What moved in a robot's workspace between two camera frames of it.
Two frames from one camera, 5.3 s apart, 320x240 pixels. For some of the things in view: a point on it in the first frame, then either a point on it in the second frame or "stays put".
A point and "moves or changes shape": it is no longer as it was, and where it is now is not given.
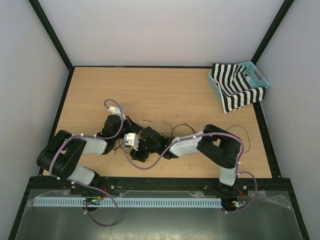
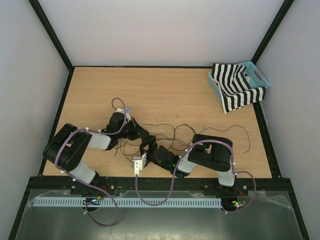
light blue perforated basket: x=256 y=78 stays put
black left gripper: x=133 y=127 stays put
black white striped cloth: x=235 y=87 stays put
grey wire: x=157 y=121 moves or changes shape
